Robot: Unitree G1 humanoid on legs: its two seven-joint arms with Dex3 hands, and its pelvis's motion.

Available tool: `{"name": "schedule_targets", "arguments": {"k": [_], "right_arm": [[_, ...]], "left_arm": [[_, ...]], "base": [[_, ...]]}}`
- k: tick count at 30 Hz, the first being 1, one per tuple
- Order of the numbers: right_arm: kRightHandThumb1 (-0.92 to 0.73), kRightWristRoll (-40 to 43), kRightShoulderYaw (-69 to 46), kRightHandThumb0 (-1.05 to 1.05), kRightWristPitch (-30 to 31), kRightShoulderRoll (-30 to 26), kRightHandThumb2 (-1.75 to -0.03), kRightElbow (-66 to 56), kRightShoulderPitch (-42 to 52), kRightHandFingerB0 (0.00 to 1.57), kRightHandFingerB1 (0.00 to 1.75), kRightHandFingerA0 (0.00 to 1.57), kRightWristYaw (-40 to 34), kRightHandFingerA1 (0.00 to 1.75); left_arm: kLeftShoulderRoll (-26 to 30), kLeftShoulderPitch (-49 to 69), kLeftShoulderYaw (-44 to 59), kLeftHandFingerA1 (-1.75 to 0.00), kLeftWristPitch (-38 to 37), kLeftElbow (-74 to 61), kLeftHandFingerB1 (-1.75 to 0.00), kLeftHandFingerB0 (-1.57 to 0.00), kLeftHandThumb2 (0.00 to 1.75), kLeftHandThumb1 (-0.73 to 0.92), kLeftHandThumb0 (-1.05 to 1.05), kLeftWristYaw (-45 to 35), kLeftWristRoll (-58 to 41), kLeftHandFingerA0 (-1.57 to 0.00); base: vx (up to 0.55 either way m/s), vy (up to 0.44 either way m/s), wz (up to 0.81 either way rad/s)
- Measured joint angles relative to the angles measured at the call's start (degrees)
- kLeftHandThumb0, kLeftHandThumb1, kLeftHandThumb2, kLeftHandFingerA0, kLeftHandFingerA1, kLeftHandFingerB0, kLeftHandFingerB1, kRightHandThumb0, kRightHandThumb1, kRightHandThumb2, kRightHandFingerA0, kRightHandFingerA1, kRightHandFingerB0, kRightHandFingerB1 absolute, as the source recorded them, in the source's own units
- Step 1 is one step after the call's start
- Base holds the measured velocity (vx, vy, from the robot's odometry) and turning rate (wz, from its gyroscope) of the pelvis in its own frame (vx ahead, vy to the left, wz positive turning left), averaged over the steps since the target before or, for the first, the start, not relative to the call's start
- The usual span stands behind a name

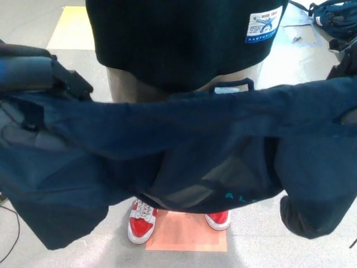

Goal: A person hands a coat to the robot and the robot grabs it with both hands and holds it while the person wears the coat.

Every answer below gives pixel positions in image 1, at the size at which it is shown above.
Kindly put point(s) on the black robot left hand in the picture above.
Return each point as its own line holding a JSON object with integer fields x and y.
{"x": 72, "y": 82}

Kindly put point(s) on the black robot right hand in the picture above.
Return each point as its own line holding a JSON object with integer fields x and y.
{"x": 347, "y": 58}

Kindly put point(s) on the navy blue coat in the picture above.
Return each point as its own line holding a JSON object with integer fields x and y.
{"x": 178, "y": 125}

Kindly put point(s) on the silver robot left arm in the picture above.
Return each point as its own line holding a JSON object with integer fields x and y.
{"x": 25, "y": 72}

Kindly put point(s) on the navy blue bag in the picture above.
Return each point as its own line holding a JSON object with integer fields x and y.
{"x": 337, "y": 16}

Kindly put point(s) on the yellow floor marker patch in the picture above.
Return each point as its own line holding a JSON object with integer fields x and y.
{"x": 72, "y": 30}

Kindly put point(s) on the black sweater with white label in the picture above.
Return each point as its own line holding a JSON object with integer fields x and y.
{"x": 173, "y": 42}

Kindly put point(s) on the red white right sneaker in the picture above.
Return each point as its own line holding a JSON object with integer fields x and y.
{"x": 140, "y": 226}

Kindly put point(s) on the red white sneaker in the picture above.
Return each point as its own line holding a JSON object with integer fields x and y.
{"x": 140, "y": 226}
{"x": 219, "y": 220}

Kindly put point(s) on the orange floor marker patch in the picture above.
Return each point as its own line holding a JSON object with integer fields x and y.
{"x": 184, "y": 234}

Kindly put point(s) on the red white left sneaker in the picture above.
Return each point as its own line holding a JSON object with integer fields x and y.
{"x": 219, "y": 220}

